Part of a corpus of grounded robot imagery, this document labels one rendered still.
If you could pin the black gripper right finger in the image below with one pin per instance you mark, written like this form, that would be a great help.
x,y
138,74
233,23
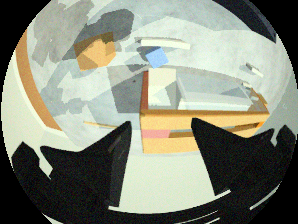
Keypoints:
x,y
225,154

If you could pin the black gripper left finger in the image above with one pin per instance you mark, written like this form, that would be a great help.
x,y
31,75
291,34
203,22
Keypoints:
x,y
101,165

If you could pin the small light blue block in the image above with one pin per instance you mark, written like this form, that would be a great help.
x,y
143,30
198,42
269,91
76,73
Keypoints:
x,y
156,57

